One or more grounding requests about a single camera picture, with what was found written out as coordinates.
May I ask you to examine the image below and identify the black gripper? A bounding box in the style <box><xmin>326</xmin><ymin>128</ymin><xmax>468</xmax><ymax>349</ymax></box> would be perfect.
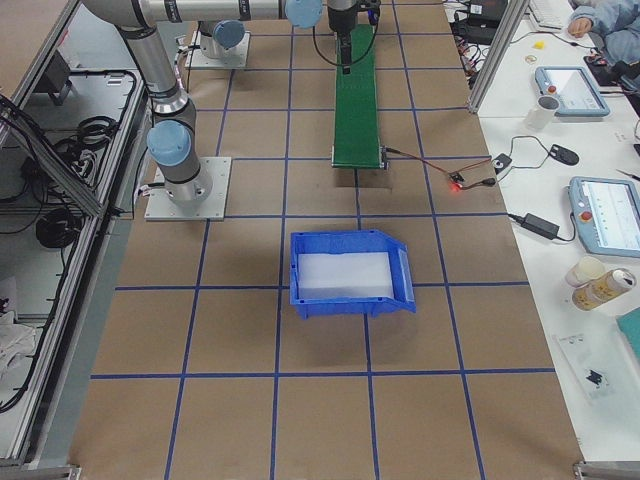
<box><xmin>327</xmin><ymin>0</ymin><xmax>381</xmax><ymax>75</ymax></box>

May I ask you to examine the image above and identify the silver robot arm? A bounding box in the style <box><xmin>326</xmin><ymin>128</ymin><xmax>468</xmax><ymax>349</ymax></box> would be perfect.
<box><xmin>84</xmin><ymin>1</ymin><xmax>380</xmax><ymax>205</ymax></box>
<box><xmin>198</xmin><ymin>20</ymin><xmax>246</xmax><ymax>59</ymax></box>

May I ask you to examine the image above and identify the person hand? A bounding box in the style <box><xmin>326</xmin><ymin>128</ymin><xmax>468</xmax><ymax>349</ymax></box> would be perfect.
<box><xmin>567</xmin><ymin>17</ymin><xmax>593</xmax><ymax>38</ymax></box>

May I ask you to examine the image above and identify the green conveyor belt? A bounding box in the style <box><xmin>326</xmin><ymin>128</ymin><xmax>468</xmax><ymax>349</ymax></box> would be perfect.
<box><xmin>332</xmin><ymin>23</ymin><xmax>386</xmax><ymax>169</ymax></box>

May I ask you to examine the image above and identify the black power supply box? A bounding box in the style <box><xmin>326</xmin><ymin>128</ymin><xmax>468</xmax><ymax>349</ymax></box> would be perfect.
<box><xmin>452</xmin><ymin>0</ymin><xmax>508</xmax><ymax>45</ymax></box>

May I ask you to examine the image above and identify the small red led board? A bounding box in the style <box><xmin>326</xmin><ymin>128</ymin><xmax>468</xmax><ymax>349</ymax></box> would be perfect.
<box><xmin>448</xmin><ymin>172</ymin><xmax>464</xmax><ymax>192</ymax></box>

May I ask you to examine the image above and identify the small black white dongle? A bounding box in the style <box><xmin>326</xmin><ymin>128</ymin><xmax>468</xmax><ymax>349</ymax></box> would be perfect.
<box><xmin>492</xmin><ymin>153</ymin><xmax>512</xmax><ymax>176</ymax></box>

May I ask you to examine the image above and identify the white paper cup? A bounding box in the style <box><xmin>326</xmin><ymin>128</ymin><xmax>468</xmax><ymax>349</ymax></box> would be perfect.
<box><xmin>524</xmin><ymin>95</ymin><xmax>560</xmax><ymax>131</ymax></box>

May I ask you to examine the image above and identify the white keyboard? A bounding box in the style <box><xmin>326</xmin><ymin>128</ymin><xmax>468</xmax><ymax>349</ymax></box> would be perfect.
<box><xmin>528</xmin><ymin>0</ymin><xmax>564</xmax><ymax>32</ymax></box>

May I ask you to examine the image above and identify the blue plastic bin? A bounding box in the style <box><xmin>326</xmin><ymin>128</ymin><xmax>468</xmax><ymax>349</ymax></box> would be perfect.
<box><xmin>289</xmin><ymin>229</ymin><xmax>417</xmax><ymax>319</ymax></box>

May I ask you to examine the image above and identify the white foam sheet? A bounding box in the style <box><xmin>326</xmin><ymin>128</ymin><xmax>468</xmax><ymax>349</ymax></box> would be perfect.
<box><xmin>297</xmin><ymin>252</ymin><xmax>394</xmax><ymax>300</ymax></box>

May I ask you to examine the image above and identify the upper teach pendant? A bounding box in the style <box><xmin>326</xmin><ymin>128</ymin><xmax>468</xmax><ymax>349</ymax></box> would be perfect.
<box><xmin>534</xmin><ymin>66</ymin><xmax>610</xmax><ymax>118</ymax></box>

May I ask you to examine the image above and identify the teach pendant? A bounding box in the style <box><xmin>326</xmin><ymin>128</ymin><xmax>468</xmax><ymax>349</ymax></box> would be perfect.
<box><xmin>568</xmin><ymin>176</ymin><xmax>639</xmax><ymax>258</ymax></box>
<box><xmin>534</xmin><ymin>66</ymin><xmax>610</xmax><ymax>118</ymax></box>

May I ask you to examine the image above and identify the black computer mouse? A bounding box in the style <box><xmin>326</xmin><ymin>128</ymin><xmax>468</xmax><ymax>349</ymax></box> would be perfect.
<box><xmin>549</xmin><ymin>144</ymin><xmax>580</xmax><ymax>166</ymax></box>

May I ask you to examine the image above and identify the black power adapter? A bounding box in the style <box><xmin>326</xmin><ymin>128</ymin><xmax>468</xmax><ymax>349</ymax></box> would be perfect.
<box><xmin>508</xmin><ymin>213</ymin><xmax>559</xmax><ymax>240</ymax></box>

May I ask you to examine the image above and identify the lower teach pendant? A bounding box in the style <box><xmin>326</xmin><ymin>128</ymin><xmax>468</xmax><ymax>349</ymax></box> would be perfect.
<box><xmin>568</xmin><ymin>176</ymin><xmax>639</xmax><ymax>258</ymax></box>

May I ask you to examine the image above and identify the beige lidded cup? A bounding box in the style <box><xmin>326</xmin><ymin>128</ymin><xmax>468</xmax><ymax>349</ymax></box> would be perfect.
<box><xmin>564</xmin><ymin>256</ymin><xmax>606</xmax><ymax>287</ymax></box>

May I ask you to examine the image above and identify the lying drink can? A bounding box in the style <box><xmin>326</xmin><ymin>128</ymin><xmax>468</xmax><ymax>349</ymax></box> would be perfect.
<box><xmin>572</xmin><ymin>268</ymin><xmax>636</xmax><ymax>311</ymax></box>

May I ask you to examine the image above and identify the clear plastic bag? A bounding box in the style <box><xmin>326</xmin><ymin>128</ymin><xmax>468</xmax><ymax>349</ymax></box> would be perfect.
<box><xmin>551</xmin><ymin>318</ymin><xmax>639</xmax><ymax>409</ymax></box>

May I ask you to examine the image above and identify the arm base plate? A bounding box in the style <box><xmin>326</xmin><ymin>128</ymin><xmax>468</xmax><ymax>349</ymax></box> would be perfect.
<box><xmin>144</xmin><ymin>157</ymin><xmax>232</xmax><ymax>221</ymax></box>
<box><xmin>186</xmin><ymin>31</ymin><xmax>251</xmax><ymax>70</ymax></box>

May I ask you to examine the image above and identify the red black wire cable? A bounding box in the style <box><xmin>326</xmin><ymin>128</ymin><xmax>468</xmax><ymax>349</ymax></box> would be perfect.
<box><xmin>383</xmin><ymin>146</ymin><xmax>497</xmax><ymax>193</ymax></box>

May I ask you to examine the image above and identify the aluminium frame post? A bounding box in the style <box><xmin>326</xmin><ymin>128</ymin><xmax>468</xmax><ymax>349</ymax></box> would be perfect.
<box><xmin>467</xmin><ymin>0</ymin><xmax>529</xmax><ymax>114</ymax></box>

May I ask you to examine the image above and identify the black cable bundle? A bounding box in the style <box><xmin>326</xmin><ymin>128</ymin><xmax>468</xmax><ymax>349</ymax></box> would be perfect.
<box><xmin>0</xmin><ymin>115</ymin><xmax>121</xmax><ymax>251</ymax></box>

